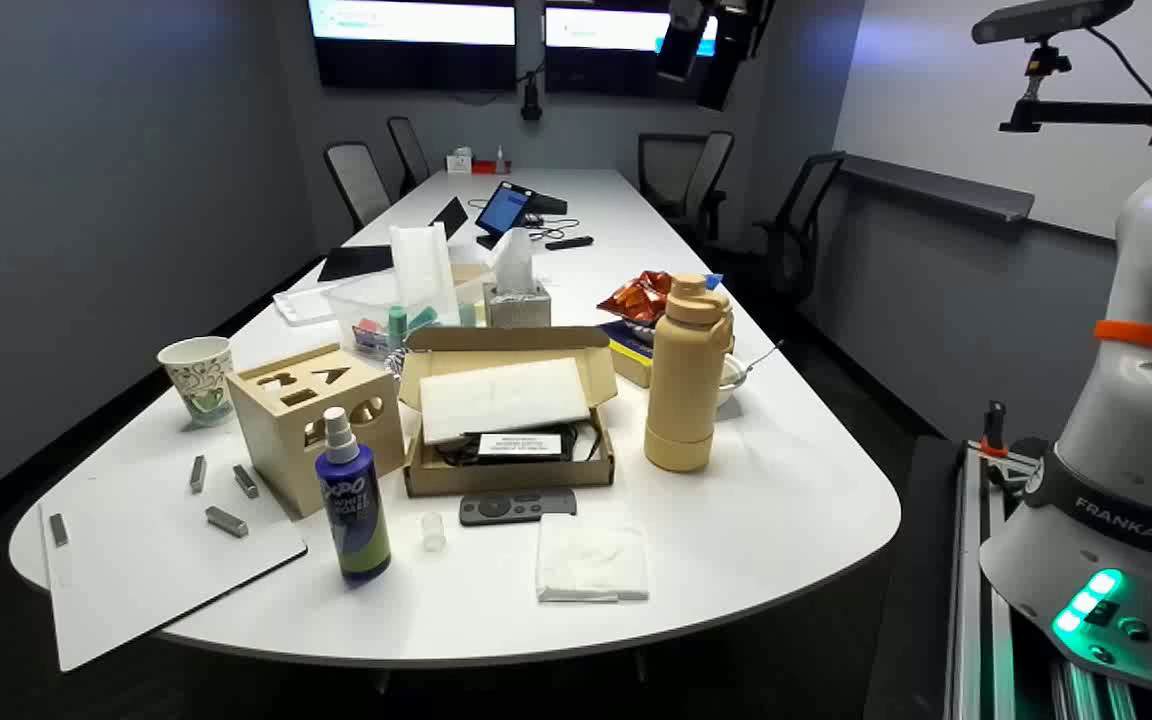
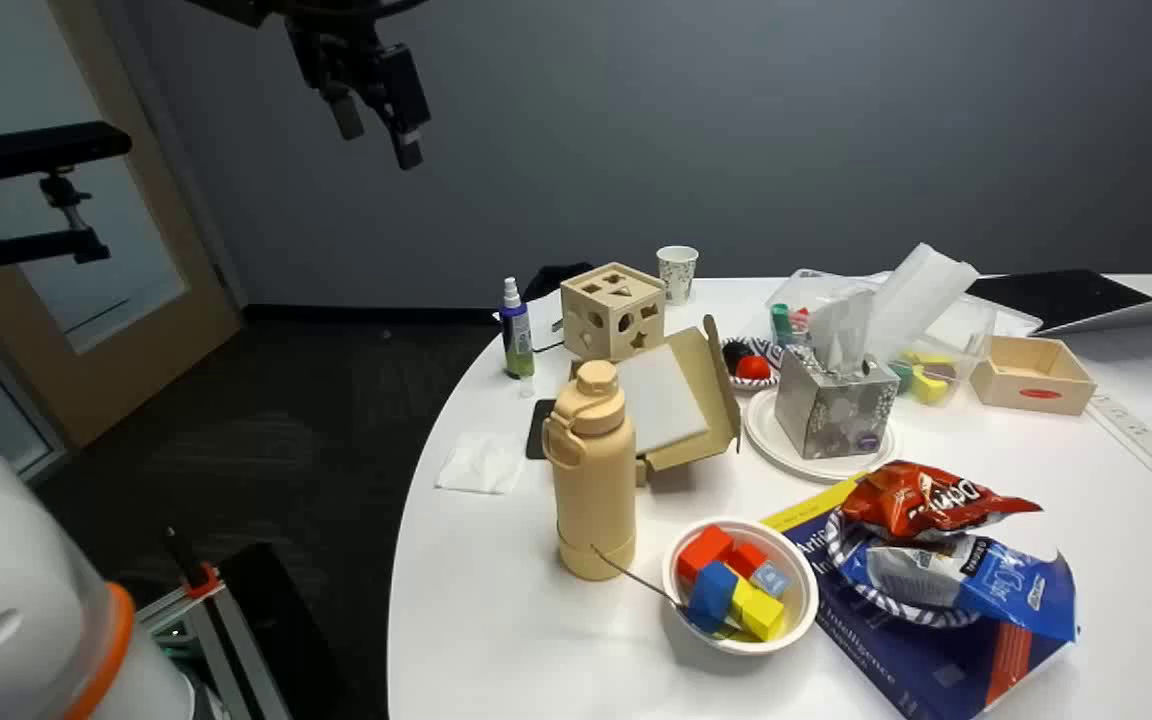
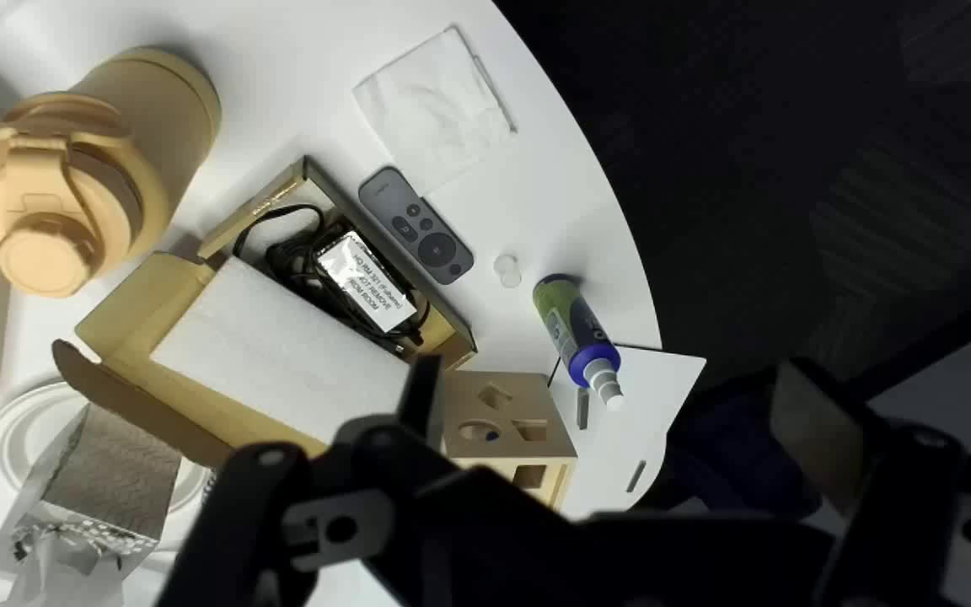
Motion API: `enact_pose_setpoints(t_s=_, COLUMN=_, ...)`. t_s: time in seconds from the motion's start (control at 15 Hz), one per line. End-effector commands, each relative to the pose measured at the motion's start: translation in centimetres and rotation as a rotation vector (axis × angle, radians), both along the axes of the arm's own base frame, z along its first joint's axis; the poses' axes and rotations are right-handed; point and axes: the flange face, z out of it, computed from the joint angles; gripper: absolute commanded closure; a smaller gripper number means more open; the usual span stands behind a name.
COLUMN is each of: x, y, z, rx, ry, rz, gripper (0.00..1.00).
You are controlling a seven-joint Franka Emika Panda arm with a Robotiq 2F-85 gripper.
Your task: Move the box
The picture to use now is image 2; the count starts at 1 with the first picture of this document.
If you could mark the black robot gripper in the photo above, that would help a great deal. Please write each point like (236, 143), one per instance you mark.
(350, 66)

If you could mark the wooden shape sorter box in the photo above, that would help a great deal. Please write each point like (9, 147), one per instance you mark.
(610, 308)

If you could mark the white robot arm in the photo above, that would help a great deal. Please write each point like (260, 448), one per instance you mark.
(68, 640)

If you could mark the open cardboard box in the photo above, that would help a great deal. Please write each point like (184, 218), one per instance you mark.
(682, 400)

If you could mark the grey tissue box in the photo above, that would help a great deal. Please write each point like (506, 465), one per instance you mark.
(834, 413)

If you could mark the green spray bottle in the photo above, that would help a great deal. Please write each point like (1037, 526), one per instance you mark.
(519, 335)

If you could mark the white paper cup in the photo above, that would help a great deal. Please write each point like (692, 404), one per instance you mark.
(678, 271)

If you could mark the white napkin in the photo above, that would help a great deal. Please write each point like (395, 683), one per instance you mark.
(476, 465)

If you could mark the wooden door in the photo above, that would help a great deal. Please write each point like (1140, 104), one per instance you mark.
(94, 343)

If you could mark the beige water bottle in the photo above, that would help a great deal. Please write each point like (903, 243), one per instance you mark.
(591, 448)

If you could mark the red black object in dish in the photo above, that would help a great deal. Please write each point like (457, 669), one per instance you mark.
(753, 365)

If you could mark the white plate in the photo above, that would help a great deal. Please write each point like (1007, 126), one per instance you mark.
(775, 444)

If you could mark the red toy block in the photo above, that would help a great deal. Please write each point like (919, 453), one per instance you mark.
(715, 547)

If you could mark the blue toy block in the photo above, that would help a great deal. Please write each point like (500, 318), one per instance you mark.
(709, 598)

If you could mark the white bowl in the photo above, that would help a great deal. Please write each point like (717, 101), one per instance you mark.
(785, 574)

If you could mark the clear plastic container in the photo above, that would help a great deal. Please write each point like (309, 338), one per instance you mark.
(957, 335)

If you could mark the yellow tape roll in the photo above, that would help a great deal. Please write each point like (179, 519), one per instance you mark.
(930, 379)

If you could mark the yellow toy block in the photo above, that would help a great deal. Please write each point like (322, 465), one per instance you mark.
(759, 608)

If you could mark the red snack bag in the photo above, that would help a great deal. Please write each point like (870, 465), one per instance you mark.
(921, 501)

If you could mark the black laptop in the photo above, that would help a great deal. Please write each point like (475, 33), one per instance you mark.
(1070, 303)

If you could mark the small wooden tray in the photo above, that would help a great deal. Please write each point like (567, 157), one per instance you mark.
(1034, 374)

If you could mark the blue chip bag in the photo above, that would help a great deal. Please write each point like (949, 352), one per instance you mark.
(941, 629)

